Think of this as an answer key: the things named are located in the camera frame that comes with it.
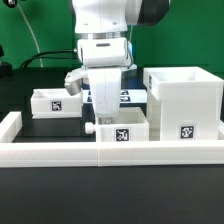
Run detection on white U-shaped border frame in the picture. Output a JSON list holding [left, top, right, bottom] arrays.
[[0, 112, 224, 168]]

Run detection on black device at left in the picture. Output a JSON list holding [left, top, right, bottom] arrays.
[[0, 45, 13, 77]]

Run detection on white drawer cabinet box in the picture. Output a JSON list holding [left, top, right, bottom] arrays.
[[143, 67, 224, 141]]

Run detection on black cable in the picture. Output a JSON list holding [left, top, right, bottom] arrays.
[[19, 48, 80, 69]]

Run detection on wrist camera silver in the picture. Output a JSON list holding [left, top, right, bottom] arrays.
[[64, 68, 87, 96]]

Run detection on white drawer one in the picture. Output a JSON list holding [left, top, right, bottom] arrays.
[[30, 88, 83, 119], [85, 107, 149, 142]]

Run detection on white drawer front one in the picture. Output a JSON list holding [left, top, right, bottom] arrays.
[[85, 107, 149, 142]]

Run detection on white drawer rear one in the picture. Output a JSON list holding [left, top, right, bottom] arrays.
[[30, 88, 83, 119]]

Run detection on white cable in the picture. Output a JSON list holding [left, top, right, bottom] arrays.
[[15, 2, 45, 69]]

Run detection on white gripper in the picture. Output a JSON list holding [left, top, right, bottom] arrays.
[[77, 37, 131, 125]]

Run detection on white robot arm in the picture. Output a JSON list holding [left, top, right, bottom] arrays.
[[72, 0, 171, 122]]

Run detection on printed marker sheet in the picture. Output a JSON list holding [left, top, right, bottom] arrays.
[[83, 89, 147, 104]]

